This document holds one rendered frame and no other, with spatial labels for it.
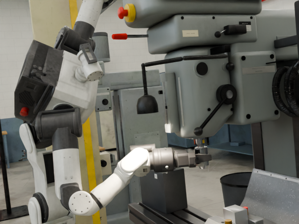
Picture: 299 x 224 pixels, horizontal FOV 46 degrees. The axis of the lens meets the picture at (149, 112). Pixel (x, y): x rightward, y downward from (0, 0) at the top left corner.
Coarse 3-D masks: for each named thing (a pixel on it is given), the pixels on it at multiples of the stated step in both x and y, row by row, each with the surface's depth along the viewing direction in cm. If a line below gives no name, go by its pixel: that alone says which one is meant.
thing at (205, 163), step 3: (204, 150) 128; (207, 150) 129; (195, 153) 129; (198, 153) 128; (201, 153) 128; (204, 153) 128; (207, 153) 129; (201, 162) 128; (204, 162) 128; (207, 162) 129; (198, 165) 129; (201, 165) 128; (204, 165) 128; (207, 165) 129
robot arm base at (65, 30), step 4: (64, 28) 147; (68, 28) 147; (60, 32) 149; (64, 32) 145; (68, 32) 146; (64, 36) 145; (56, 40) 149; (64, 40) 145; (92, 40) 154; (60, 44) 144; (92, 44) 152; (60, 48) 145; (64, 48) 145; (68, 48) 146; (92, 48) 152; (72, 52) 147; (76, 52) 148
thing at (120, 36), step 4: (112, 36) 126; (116, 36) 126; (120, 36) 126; (124, 36) 127; (128, 36) 128; (132, 36) 129; (136, 36) 129; (140, 36) 130; (144, 36) 131; (148, 36) 131
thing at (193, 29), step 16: (176, 16) 112; (192, 16) 114; (208, 16) 117; (224, 16) 119; (240, 16) 122; (160, 32) 122; (176, 32) 113; (192, 32) 114; (208, 32) 117; (256, 32) 125; (160, 48) 124; (176, 48) 122
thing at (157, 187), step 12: (180, 168) 162; (144, 180) 171; (156, 180) 161; (168, 180) 157; (180, 180) 161; (144, 192) 172; (156, 192) 162; (168, 192) 157; (180, 192) 161; (156, 204) 164; (168, 204) 157; (180, 204) 161
